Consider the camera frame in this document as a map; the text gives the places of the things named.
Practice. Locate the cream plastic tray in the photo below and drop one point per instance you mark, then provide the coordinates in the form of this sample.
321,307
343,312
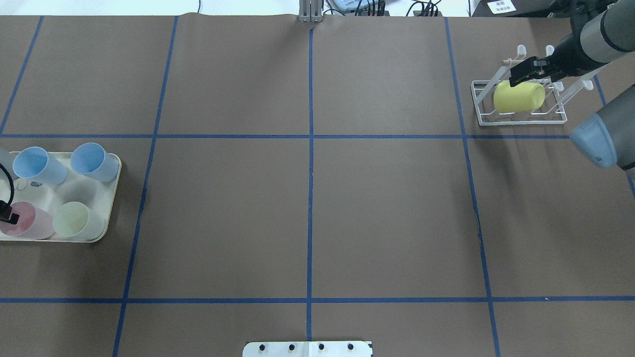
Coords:
97,195

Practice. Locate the pale green plastic cup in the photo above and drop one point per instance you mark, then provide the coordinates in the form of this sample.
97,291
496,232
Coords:
77,221

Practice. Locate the blue plastic cup far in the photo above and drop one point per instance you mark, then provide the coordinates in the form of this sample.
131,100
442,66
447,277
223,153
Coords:
93,161

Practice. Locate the white wire cup rack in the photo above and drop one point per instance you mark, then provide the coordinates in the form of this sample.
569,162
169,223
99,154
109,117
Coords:
552,111

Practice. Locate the blue plastic cup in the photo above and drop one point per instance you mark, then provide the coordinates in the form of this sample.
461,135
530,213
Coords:
37,164
93,161

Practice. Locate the white metal base plate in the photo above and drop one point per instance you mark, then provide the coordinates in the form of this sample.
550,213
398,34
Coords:
309,349

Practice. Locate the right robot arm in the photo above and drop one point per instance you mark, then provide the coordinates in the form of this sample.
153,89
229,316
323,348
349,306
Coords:
602,31

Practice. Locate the blue plastic cup near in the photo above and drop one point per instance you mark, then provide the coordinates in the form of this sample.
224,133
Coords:
37,164

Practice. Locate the yellow plastic cup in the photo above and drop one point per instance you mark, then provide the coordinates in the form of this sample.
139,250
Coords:
524,97

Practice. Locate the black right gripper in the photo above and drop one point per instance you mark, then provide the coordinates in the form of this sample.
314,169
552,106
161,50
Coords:
567,58

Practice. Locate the aluminium frame post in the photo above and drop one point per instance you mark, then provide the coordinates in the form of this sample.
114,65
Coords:
311,11

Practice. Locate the pink plastic cup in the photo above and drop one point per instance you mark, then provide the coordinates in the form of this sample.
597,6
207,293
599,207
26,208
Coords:
33,222

